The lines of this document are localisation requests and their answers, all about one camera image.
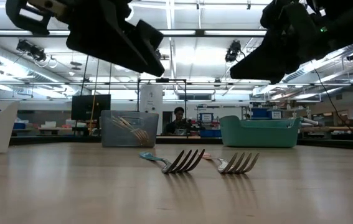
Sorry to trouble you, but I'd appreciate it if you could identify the black aluminium table frame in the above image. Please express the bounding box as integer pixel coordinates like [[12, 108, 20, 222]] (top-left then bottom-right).
[[9, 135, 353, 152]]

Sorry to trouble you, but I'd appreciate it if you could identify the black computer monitor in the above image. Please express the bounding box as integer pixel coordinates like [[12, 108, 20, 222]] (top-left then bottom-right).
[[70, 94, 112, 122]]

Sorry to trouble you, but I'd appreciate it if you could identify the person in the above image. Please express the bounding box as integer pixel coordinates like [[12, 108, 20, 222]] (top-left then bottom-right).
[[164, 106, 193, 136]]

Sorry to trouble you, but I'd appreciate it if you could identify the long wooden beam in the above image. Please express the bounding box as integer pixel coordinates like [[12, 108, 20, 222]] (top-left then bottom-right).
[[300, 126, 353, 133]]

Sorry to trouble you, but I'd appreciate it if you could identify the gold fork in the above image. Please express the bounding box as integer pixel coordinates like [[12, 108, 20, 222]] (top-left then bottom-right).
[[115, 116, 149, 146], [120, 116, 149, 144], [112, 119, 148, 146]]

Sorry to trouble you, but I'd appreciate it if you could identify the black hanging cable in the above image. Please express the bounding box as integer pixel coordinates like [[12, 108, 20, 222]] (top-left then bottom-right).
[[314, 68, 353, 131], [82, 55, 90, 97]]

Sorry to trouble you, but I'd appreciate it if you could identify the silver fork blue handle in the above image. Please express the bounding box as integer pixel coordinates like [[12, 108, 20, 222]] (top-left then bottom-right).
[[138, 149, 206, 174]]

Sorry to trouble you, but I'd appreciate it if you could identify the blue storage bin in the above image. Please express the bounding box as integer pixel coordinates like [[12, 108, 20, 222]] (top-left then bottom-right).
[[199, 129, 222, 138]]

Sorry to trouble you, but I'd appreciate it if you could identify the silver fork orange handle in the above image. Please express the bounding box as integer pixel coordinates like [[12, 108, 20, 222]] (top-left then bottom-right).
[[202, 151, 261, 174]]

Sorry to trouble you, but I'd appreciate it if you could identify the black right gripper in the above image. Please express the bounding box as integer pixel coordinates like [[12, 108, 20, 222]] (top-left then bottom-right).
[[229, 0, 353, 85]]

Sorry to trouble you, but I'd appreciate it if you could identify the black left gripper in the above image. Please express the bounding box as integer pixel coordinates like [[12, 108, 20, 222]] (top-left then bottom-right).
[[5, 0, 71, 35]]

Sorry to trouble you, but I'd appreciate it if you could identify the teal plastic bin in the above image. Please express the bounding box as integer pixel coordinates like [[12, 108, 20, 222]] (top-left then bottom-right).
[[219, 115, 302, 149]]

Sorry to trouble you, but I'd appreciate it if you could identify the white pillar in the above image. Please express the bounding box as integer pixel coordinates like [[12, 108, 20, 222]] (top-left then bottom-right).
[[139, 84, 164, 136]]

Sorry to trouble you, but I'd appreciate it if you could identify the clear grey plastic bin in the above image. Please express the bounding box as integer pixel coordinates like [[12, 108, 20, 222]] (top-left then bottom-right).
[[100, 110, 160, 149]]

